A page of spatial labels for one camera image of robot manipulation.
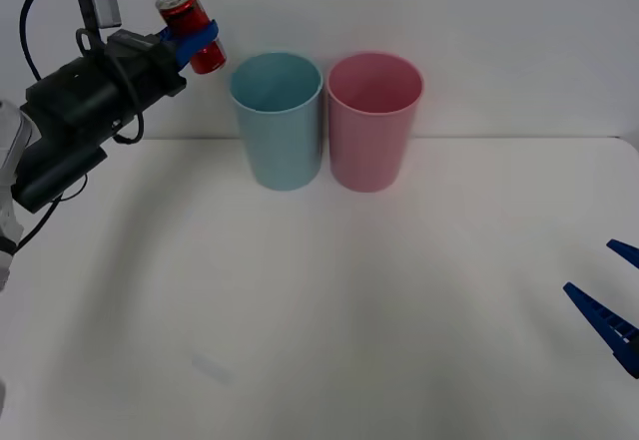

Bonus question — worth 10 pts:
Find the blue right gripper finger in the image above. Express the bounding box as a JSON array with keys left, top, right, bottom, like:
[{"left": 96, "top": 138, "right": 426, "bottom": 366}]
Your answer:
[
  {"left": 562, "top": 282, "right": 639, "bottom": 380},
  {"left": 606, "top": 238, "right": 639, "bottom": 266}
]

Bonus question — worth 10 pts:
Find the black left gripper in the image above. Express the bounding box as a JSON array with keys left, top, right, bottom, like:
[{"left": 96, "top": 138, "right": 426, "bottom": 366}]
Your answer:
[{"left": 104, "top": 19, "right": 222, "bottom": 112}]

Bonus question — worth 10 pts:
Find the red drink can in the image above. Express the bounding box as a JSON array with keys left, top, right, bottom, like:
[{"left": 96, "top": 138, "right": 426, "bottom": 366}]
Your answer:
[{"left": 156, "top": 0, "right": 228, "bottom": 76}]

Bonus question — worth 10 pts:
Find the pale blue plastic bin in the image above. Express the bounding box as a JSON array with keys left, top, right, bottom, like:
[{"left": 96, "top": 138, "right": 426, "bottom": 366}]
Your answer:
[{"left": 228, "top": 51, "right": 323, "bottom": 193}]

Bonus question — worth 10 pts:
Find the pink plastic bin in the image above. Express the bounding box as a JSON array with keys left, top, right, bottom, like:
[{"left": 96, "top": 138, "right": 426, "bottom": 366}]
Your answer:
[{"left": 325, "top": 52, "right": 424, "bottom": 194}]

